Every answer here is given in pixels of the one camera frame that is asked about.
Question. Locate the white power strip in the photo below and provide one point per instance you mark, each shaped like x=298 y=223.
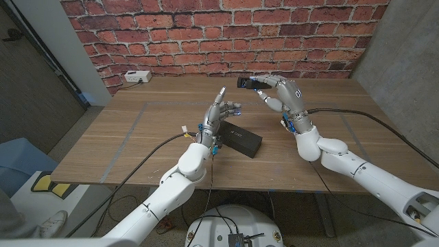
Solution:
x=138 y=76

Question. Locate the white floor board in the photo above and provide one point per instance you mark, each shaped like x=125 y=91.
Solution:
x=51 y=206

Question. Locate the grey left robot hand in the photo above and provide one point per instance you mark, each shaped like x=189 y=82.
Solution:
x=212 y=116

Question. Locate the grey torso electronics module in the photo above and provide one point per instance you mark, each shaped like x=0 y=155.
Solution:
x=236 y=240

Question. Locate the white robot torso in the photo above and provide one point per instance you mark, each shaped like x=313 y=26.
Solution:
x=236 y=223

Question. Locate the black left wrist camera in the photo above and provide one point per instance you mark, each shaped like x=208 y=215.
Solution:
x=217 y=142

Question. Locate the person's grey trouser leg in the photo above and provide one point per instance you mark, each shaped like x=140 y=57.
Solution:
x=13 y=219

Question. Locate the black stapler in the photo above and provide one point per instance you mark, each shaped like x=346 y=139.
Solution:
x=244 y=83

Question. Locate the blue upholstered seat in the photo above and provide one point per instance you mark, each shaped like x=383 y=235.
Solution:
x=20 y=161

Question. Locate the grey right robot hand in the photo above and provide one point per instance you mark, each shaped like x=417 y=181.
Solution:
x=291 y=99

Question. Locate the red brick printed backdrop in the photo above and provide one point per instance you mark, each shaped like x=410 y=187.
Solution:
x=223 y=34

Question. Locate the metal table leg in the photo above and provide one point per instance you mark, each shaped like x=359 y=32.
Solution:
x=326 y=216

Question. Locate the black rectangular box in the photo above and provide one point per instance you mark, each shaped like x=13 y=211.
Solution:
x=243 y=139

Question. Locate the dark grey door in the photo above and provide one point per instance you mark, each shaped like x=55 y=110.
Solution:
x=27 y=96

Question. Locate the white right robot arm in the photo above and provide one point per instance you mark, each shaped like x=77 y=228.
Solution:
x=377 y=178

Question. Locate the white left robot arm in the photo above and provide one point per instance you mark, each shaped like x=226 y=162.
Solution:
x=168 y=195

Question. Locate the white sneaker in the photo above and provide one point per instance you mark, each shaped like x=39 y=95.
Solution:
x=53 y=223

